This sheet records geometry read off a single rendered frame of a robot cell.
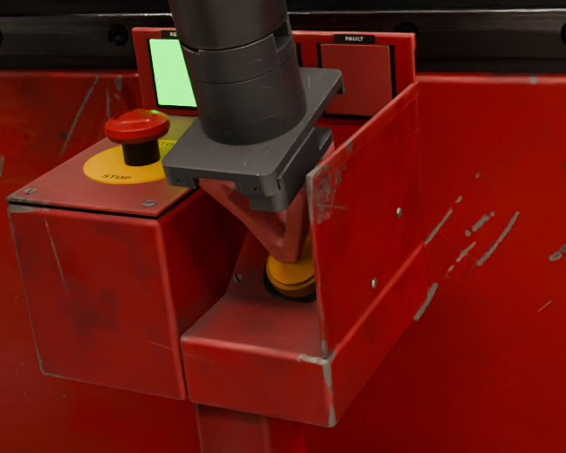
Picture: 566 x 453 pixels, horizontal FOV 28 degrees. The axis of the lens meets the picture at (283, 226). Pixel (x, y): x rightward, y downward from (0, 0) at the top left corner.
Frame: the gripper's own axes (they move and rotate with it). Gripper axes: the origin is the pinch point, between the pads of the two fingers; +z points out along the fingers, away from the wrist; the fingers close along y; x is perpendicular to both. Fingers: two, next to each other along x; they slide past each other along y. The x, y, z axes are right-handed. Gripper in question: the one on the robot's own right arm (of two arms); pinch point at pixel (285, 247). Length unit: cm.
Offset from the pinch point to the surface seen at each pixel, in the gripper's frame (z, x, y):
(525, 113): 5.8, -7.6, 24.4
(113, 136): -6.6, 10.1, 0.4
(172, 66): -5.2, 11.9, 10.5
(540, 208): 13.1, -8.8, 22.6
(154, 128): -6.6, 7.9, 1.6
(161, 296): -0.9, 4.7, -6.3
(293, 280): 1.6, -0.7, -1.0
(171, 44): -6.7, 11.8, 10.9
